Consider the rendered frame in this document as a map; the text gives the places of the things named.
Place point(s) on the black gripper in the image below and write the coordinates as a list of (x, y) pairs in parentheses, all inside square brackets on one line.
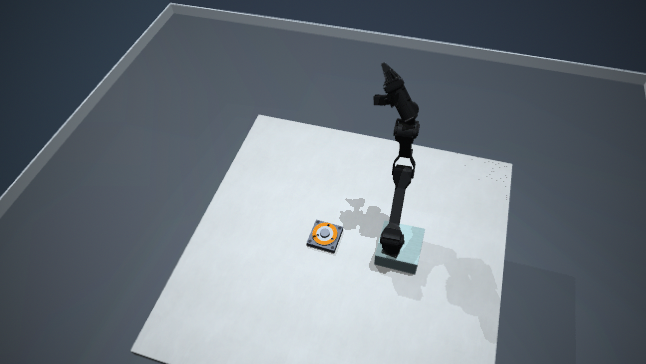
[(395, 87)]

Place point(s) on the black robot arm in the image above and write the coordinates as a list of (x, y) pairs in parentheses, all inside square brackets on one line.
[(405, 132)]

